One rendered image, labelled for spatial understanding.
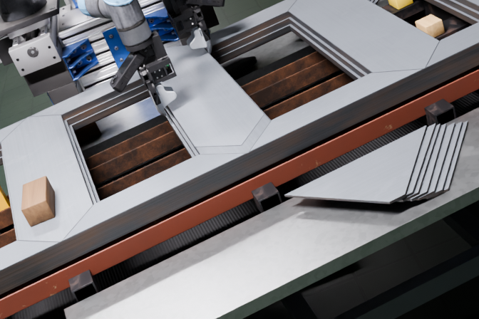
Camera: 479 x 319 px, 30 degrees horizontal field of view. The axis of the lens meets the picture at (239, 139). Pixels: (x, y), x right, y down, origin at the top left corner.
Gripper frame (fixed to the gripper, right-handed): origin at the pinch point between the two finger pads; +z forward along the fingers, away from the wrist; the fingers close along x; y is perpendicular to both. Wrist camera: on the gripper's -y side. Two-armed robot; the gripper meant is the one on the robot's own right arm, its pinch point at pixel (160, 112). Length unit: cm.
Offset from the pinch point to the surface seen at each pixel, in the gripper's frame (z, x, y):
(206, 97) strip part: 0.8, -1.8, 12.1
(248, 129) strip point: 0.8, -27.3, 15.2
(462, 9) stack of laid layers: 4, -13, 80
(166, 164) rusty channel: 17.2, 5.5, -3.8
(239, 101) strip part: 0.8, -12.2, 18.1
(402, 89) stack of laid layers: 3, -37, 50
